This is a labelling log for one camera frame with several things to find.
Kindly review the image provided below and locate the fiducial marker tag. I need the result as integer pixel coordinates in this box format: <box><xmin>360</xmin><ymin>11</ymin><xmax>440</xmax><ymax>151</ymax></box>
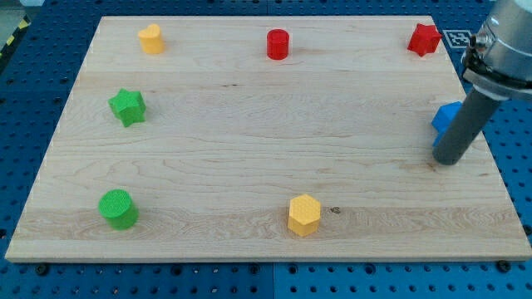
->
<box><xmin>443</xmin><ymin>29</ymin><xmax>472</xmax><ymax>49</ymax></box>

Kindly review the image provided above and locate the blue block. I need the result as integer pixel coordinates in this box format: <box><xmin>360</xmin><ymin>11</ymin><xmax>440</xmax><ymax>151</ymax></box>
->
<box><xmin>431</xmin><ymin>101</ymin><xmax>462</xmax><ymax>147</ymax></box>

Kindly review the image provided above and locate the green star block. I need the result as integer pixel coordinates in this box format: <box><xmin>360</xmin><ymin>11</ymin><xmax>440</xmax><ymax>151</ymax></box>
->
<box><xmin>108</xmin><ymin>89</ymin><xmax>146</xmax><ymax>127</ymax></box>

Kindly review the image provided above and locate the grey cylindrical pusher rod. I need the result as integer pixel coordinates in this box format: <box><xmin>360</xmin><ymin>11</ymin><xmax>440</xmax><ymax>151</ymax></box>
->
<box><xmin>432</xmin><ymin>86</ymin><xmax>507</xmax><ymax>165</ymax></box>

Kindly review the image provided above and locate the wooden board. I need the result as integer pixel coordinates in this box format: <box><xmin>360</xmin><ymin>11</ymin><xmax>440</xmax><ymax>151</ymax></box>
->
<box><xmin>6</xmin><ymin>16</ymin><xmax>531</xmax><ymax>263</ymax></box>

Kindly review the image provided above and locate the yellow heart block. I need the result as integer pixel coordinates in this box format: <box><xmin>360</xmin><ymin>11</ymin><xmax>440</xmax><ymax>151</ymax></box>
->
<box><xmin>137</xmin><ymin>23</ymin><xmax>165</xmax><ymax>54</ymax></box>

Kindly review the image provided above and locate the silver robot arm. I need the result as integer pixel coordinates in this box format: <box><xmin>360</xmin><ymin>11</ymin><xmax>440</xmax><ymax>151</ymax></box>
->
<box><xmin>462</xmin><ymin>0</ymin><xmax>531</xmax><ymax>101</ymax></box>

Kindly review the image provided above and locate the green cylinder block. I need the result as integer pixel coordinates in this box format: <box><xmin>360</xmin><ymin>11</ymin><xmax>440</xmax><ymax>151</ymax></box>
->
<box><xmin>98</xmin><ymin>189</ymin><xmax>139</xmax><ymax>230</ymax></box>

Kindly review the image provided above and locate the red star block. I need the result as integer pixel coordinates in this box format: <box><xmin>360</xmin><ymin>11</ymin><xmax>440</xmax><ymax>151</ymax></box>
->
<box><xmin>407</xmin><ymin>23</ymin><xmax>441</xmax><ymax>56</ymax></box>

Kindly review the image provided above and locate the yellow hexagon block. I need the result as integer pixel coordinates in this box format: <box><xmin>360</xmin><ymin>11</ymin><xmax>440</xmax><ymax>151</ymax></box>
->
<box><xmin>288</xmin><ymin>194</ymin><xmax>322</xmax><ymax>237</ymax></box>

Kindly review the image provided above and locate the red cylinder block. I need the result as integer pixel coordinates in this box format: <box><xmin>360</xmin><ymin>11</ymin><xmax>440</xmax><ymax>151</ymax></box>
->
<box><xmin>267</xmin><ymin>28</ymin><xmax>289</xmax><ymax>60</ymax></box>

